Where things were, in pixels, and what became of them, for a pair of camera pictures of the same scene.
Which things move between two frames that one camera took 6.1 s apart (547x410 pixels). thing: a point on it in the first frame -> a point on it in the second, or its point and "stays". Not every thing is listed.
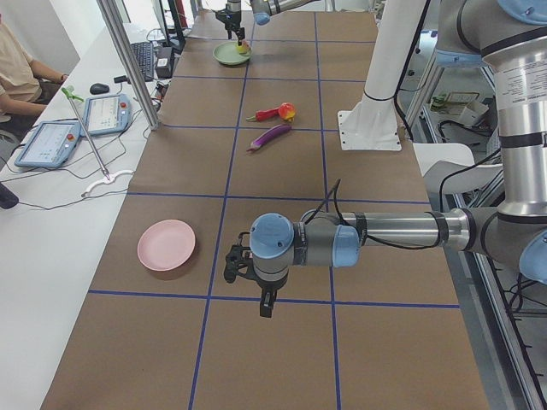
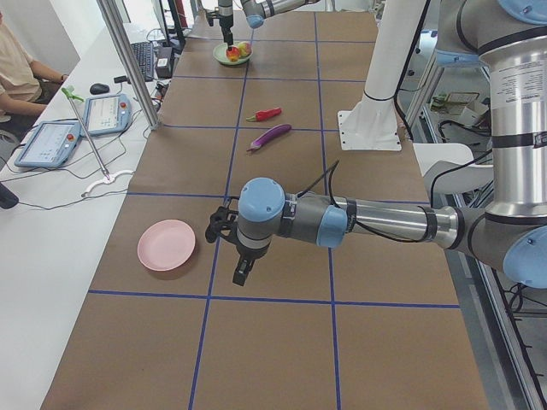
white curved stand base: (107, 181) stays
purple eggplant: (269, 136) stays
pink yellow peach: (245, 47) stays
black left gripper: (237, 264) -> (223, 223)
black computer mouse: (99, 88) stays
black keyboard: (144, 54) stays
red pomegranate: (288, 111) -> (232, 53)
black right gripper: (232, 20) -> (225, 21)
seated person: (26, 87) stays
